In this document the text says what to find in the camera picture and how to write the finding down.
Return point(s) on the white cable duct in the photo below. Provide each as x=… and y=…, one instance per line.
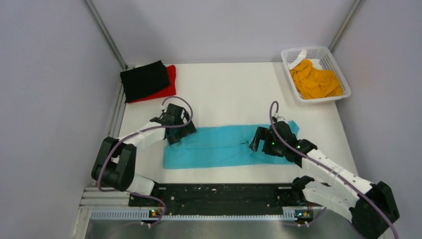
x=140, y=214

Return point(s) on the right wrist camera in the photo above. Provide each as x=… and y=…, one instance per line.
x=278, y=118

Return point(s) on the cyan t-shirt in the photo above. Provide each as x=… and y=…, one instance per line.
x=221, y=146

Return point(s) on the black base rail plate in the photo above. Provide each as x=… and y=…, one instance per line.
x=222, y=199

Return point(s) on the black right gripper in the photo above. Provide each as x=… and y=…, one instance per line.
x=262, y=133

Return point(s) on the right aluminium frame post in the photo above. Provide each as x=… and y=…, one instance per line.
x=356, y=6

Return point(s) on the white plastic basket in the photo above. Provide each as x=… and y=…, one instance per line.
x=328, y=63

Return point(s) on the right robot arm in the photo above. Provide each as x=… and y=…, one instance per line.
x=370, y=207

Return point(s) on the folded black t-shirt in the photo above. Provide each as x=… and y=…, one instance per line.
x=141, y=82

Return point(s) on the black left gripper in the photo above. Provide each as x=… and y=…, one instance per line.
x=175, y=138

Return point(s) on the white cloth in basket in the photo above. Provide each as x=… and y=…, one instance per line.
x=303, y=55

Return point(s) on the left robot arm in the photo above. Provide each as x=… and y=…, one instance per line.
x=114, y=167

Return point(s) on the left aluminium frame post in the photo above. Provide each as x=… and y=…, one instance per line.
x=105, y=33

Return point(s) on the orange t-shirt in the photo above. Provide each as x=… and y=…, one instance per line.
x=312, y=83

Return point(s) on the aluminium frame post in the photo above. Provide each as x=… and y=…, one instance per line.
x=105, y=33
x=356, y=6

